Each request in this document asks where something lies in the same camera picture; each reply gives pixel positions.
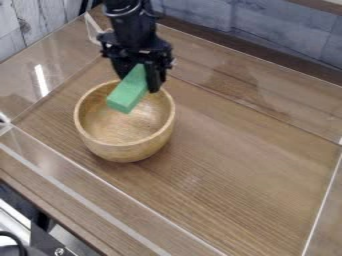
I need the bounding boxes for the black cable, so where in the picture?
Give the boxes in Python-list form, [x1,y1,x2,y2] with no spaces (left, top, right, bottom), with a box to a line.
[0,229,29,256]

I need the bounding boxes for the clear acrylic enclosure walls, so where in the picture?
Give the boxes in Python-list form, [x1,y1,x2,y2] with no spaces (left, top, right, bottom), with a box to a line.
[0,18,342,256]

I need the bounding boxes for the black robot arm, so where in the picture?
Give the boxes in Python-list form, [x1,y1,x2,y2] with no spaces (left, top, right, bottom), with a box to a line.
[96,0,173,93]

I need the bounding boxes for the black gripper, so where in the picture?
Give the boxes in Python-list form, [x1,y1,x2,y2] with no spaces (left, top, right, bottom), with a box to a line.
[97,6,173,93]

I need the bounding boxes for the clear acrylic corner bracket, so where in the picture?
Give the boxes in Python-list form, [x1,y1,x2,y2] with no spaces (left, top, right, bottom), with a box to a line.
[84,12,111,46]

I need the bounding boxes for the black metal table frame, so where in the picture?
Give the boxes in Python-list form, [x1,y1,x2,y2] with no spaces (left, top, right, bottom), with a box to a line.
[0,179,72,256]

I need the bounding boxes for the green rectangular block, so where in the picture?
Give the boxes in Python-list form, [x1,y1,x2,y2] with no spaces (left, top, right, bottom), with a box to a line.
[105,64,148,114]

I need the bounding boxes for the wooden bowl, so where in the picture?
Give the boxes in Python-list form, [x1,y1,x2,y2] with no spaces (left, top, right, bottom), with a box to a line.
[73,80,176,163]

